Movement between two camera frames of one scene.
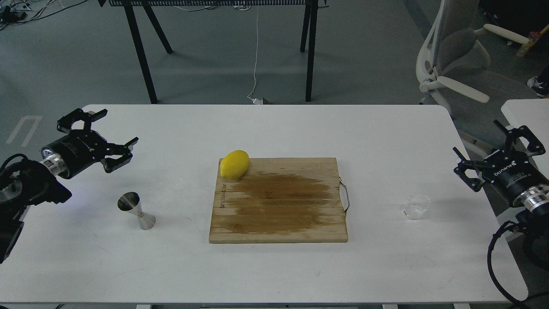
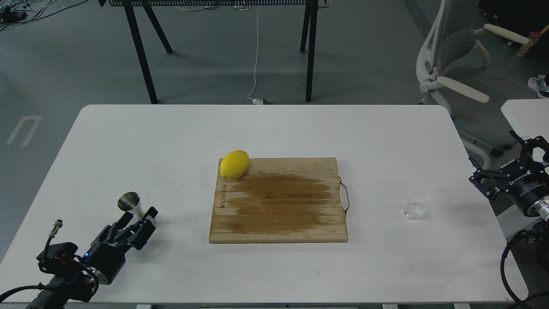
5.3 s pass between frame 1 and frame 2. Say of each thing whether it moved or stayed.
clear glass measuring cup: stayed
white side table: stayed
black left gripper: moved
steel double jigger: stayed
